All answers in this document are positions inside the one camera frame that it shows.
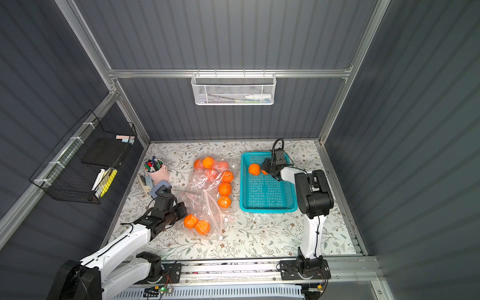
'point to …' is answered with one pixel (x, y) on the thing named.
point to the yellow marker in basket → (110, 179)
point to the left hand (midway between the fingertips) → (185, 207)
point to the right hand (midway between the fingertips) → (267, 164)
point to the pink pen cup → (155, 169)
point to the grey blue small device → (161, 188)
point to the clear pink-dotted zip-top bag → (209, 204)
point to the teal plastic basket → (265, 193)
